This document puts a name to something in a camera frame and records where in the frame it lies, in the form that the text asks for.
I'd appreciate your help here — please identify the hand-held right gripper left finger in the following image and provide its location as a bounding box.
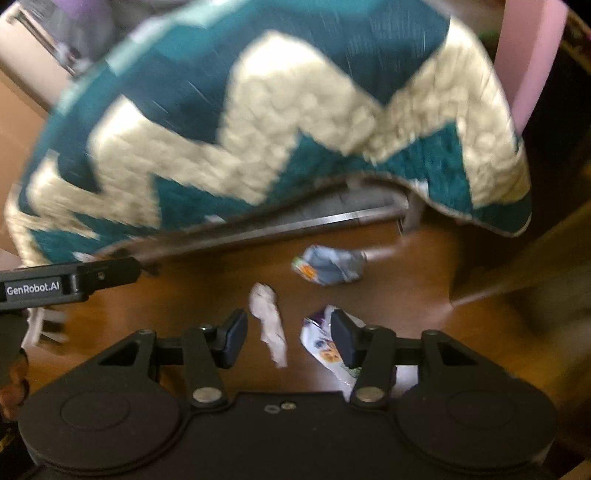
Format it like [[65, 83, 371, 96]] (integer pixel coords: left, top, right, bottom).
[[95, 308, 249, 409]]

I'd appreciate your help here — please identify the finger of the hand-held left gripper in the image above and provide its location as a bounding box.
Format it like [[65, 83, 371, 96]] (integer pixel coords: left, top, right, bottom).
[[76, 256, 142, 296]]

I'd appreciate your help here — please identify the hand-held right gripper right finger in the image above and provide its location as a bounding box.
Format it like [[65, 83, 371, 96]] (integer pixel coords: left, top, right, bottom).
[[329, 308, 502, 410]]

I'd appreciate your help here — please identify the white pie print snack wrapper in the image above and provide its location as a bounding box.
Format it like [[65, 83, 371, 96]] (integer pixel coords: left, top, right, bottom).
[[299, 305, 399, 396]]

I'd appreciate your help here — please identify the person's left hand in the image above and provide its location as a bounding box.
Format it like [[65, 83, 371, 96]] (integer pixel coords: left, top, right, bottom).
[[0, 347, 31, 418]]

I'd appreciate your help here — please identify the white plastic object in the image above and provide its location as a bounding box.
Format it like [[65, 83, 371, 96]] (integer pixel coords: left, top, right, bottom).
[[25, 308, 70, 344]]

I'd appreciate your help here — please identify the crumpled grey tissue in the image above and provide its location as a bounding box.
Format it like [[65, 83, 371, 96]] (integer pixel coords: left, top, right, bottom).
[[248, 283, 290, 368]]

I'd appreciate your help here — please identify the blue-grey orange crumpled wrapper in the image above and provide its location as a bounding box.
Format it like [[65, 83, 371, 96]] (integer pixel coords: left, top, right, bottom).
[[291, 244, 368, 286]]

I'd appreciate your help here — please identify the teal cream zigzag quilt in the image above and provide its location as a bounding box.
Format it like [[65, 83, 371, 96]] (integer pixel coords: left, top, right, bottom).
[[4, 0, 533, 268]]

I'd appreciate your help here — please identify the metal bed frame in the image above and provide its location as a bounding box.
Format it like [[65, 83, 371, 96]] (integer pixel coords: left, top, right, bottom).
[[104, 182, 419, 266]]

